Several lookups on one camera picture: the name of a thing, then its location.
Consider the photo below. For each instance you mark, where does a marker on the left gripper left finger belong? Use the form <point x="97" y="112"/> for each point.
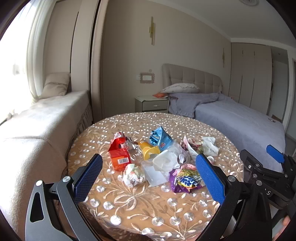
<point x="42" y="219"/>

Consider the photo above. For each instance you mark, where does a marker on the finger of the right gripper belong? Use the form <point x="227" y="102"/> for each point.
<point x="277" y="155"/>

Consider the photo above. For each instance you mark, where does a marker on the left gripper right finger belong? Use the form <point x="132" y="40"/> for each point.
<point x="227" y="191"/>

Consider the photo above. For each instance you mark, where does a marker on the purple snack wrapper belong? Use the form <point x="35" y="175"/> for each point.
<point x="185" y="179"/>

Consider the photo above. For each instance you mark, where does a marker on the white paper towel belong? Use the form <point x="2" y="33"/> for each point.
<point x="209" y="148"/>

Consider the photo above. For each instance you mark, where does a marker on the clear plastic container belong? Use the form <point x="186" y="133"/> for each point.
<point x="154" y="177"/>

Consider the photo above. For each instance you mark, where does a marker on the floral wrapper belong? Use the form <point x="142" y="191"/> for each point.
<point x="192" y="147"/>

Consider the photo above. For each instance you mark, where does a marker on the red orange snack box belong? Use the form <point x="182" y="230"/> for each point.
<point x="119" y="154"/>

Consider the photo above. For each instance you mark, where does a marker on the white tissue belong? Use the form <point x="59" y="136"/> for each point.
<point x="166" y="161"/>

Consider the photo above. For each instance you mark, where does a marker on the colourful paper ball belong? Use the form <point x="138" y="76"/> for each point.
<point x="133" y="175"/>

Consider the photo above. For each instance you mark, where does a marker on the red snack bag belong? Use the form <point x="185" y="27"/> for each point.
<point x="126" y="141"/>

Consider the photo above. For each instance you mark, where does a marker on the blue snack bag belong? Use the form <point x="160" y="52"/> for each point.
<point x="160" y="138"/>

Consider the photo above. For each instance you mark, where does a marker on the person's hand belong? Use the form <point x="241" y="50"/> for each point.
<point x="280" y="226"/>

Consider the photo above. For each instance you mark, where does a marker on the bed with lavender cover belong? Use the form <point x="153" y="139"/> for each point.
<point x="246" y="128"/>

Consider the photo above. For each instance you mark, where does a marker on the embroidered beige tablecloth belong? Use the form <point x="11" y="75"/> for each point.
<point x="149" y="210"/>

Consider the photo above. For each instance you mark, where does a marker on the beige window seat sofa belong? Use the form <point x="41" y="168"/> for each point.
<point x="34" y="146"/>

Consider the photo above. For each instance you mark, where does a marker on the beige wardrobe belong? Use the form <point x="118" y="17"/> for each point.
<point x="259" y="78"/>

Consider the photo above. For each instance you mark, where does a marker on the white ruffled pillow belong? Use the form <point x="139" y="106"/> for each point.
<point x="181" y="88"/>

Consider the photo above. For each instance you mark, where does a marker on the beige cushion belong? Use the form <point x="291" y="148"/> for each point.
<point x="56" y="84"/>

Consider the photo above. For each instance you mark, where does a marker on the orange item on nightstand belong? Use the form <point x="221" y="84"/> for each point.
<point x="160" y="95"/>

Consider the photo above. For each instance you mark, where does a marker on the grey bedside table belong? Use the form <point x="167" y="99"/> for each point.
<point x="151" y="104"/>

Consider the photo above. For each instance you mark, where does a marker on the white curtain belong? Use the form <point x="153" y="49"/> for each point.
<point x="32" y="24"/>

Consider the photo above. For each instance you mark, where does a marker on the gold wall lamp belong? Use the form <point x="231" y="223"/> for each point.
<point x="152" y="31"/>
<point x="223" y="58"/>

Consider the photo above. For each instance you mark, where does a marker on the framed wall switch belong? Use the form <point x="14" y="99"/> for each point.
<point x="147" y="77"/>

